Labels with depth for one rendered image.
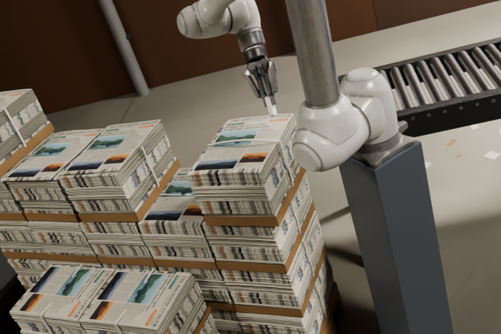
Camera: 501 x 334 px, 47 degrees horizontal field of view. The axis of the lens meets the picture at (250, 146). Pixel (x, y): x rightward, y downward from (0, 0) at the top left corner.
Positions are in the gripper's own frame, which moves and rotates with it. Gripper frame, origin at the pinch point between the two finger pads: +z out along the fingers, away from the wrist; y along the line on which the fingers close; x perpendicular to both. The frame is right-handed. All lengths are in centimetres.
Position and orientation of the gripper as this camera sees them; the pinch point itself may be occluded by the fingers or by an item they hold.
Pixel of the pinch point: (271, 106)
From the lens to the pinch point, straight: 195.0
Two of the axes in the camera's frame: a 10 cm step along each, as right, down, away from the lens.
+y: -8.4, 2.7, 4.6
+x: -4.5, 1.1, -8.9
